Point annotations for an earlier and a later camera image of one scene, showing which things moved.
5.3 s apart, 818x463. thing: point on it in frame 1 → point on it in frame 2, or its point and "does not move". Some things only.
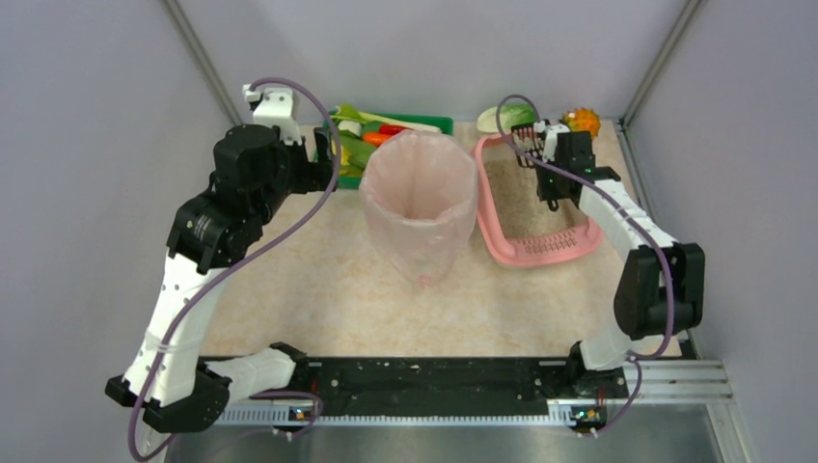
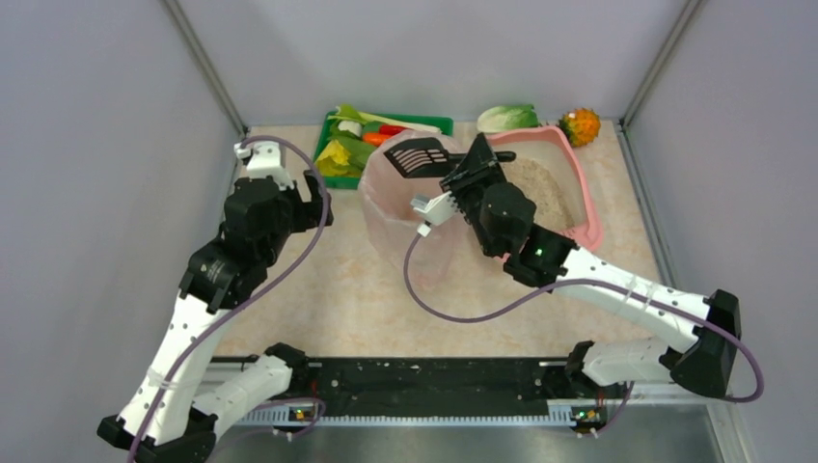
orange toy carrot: [375, 138] does not move
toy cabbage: [511, 115] does not move
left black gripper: [322, 156] → [310, 201]
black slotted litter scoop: [525, 136] → [429, 156]
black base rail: [431, 390] does not move
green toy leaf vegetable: [355, 153] does not move
